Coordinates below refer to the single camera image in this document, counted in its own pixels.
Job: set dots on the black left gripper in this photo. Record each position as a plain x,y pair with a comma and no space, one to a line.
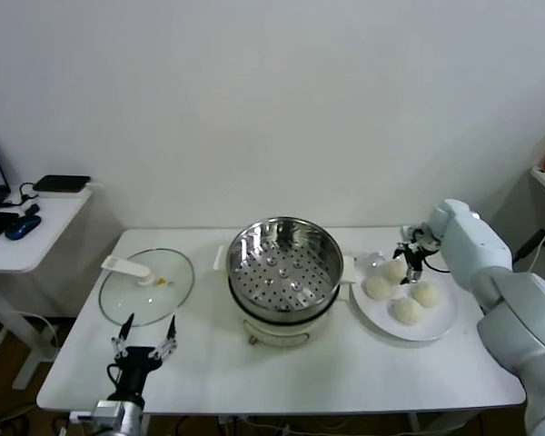
136,363

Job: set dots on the blue computer mouse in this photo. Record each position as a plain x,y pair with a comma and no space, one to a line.
22,227

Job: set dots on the black flat hard drive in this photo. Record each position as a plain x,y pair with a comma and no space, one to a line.
61,184

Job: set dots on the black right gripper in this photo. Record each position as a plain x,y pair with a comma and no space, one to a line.
415,255

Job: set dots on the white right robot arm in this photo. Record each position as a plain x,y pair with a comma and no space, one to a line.
477,245

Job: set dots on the white steamed baozi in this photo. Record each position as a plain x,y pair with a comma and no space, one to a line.
408,311
379,288
427,294
393,272

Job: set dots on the perforated steel steamer basket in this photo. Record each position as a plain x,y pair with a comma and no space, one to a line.
320,268

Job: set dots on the white round plate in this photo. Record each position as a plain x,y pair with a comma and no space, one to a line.
445,318

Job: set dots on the small black usb dongle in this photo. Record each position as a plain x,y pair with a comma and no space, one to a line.
32,210

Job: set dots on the white side desk with laptop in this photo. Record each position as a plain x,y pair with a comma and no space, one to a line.
41,245

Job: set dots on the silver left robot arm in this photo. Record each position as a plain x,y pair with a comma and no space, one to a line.
122,420

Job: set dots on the white electric pot base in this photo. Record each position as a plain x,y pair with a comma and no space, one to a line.
277,331

